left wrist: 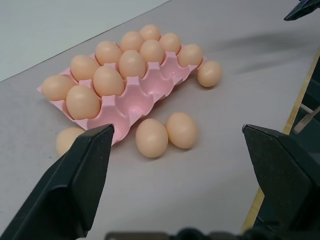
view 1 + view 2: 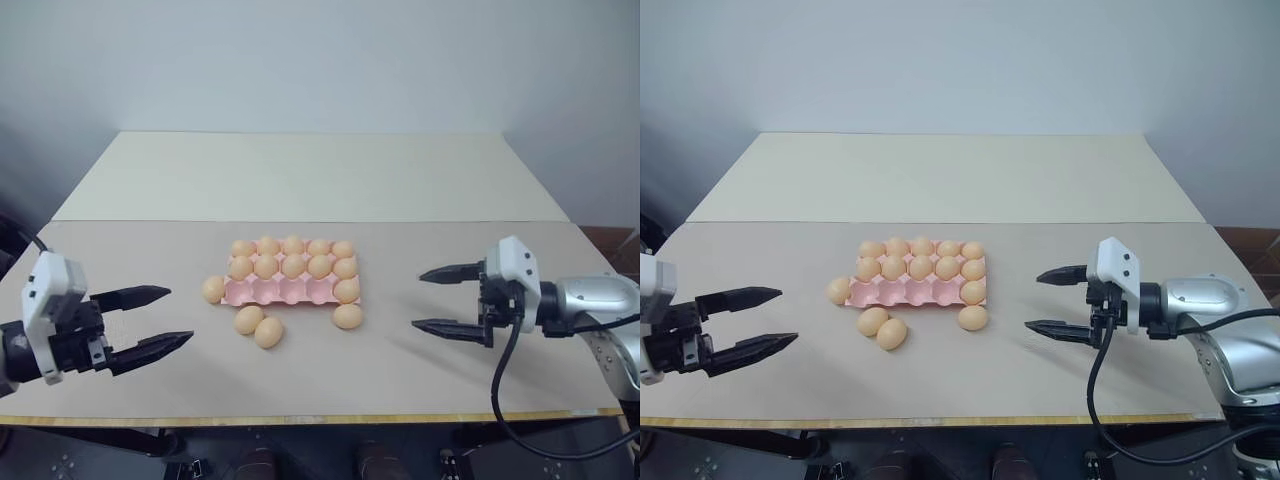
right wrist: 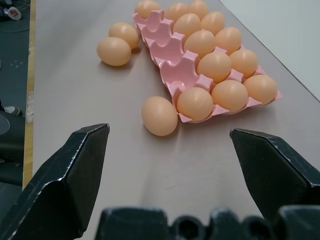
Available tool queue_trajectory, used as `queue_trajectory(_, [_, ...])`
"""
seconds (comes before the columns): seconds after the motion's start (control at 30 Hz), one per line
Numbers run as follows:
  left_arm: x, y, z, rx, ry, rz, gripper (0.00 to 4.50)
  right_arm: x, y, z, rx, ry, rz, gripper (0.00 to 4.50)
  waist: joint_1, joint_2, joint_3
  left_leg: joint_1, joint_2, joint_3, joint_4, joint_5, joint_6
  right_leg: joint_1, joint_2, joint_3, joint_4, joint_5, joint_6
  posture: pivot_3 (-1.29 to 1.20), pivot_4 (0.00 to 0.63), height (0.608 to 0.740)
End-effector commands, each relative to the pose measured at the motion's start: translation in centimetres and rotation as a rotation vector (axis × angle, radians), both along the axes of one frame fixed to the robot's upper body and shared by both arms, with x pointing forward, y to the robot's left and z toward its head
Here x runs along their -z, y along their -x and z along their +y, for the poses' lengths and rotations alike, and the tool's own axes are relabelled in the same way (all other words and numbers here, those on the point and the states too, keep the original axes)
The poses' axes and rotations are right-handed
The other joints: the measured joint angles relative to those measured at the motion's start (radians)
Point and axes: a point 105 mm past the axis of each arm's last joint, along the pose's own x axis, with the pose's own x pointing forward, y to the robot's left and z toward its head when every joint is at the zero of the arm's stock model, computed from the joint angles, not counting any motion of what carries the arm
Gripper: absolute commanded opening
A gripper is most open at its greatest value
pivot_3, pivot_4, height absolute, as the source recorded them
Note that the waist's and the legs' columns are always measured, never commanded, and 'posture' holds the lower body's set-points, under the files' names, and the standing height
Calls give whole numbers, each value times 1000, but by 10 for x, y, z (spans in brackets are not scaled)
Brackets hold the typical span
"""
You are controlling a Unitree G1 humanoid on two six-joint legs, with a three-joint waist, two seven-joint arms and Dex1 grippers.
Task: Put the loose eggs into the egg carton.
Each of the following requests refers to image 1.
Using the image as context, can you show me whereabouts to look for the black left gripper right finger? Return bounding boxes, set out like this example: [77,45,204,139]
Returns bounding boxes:
[241,123,320,237]

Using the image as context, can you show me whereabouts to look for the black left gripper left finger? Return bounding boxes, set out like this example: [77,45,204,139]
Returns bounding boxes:
[0,123,116,240]

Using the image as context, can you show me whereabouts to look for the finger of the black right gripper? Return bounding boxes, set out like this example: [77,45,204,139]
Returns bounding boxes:
[283,0,320,22]

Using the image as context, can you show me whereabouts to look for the pink plastic egg tray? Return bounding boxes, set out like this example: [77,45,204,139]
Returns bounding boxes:
[36,44,208,146]

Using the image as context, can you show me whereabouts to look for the beige egg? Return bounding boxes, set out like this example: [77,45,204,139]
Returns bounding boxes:
[95,40,123,66]
[118,49,147,79]
[165,112,198,150]
[56,127,86,157]
[139,24,161,42]
[119,31,145,53]
[65,84,101,120]
[159,32,181,55]
[70,55,101,81]
[196,60,223,88]
[41,75,76,102]
[139,39,165,64]
[177,44,203,68]
[93,65,125,97]
[135,118,169,159]

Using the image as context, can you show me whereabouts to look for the white chair leg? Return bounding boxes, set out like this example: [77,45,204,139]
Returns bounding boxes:
[293,106,320,134]

